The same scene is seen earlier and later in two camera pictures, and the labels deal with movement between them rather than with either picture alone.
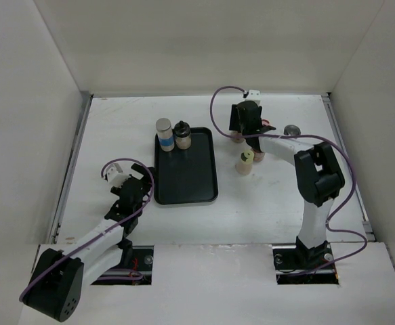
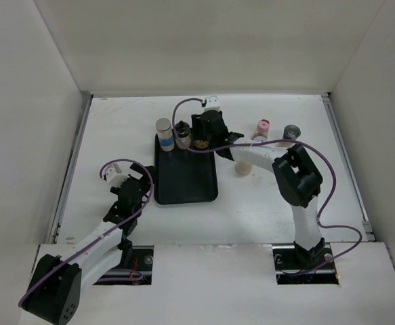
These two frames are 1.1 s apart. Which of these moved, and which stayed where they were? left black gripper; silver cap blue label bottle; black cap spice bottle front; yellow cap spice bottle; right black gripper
Moved: right black gripper
Stayed: left black gripper; black cap spice bottle front; yellow cap spice bottle; silver cap blue label bottle
